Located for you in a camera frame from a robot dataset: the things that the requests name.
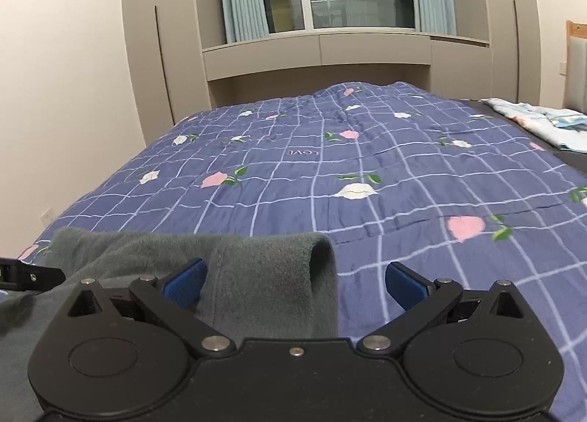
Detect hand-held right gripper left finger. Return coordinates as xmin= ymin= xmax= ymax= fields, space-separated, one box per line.
xmin=66 ymin=258 xmax=237 ymax=357

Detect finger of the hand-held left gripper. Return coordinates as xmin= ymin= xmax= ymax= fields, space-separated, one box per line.
xmin=0 ymin=257 xmax=66 ymax=293

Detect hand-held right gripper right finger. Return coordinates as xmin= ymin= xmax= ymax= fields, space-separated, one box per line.
xmin=357 ymin=261 xmax=526 ymax=355

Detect grey fleece pants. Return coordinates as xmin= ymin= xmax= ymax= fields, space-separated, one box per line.
xmin=0 ymin=226 xmax=340 ymax=422

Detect light blue blanket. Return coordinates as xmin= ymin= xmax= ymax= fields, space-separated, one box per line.
xmin=481 ymin=98 xmax=587 ymax=151

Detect beige window cabinet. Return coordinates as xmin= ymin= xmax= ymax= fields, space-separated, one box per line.
xmin=201 ymin=32 xmax=492 ymax=112

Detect grey upholstered headboard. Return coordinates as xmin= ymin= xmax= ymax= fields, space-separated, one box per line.
xmin=563 ymin=20 xmax=587 ymax=113

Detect beige wardrobe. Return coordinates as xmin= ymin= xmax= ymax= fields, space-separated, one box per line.
xmin=474 ymin=0 xmax=543 ymax=106
xmin=120 ymin=0 xmax=222 ymax=128

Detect blue floral checked quilt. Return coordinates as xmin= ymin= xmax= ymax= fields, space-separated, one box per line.
xmin=0 ymin=80 xmax=587 ymax=404

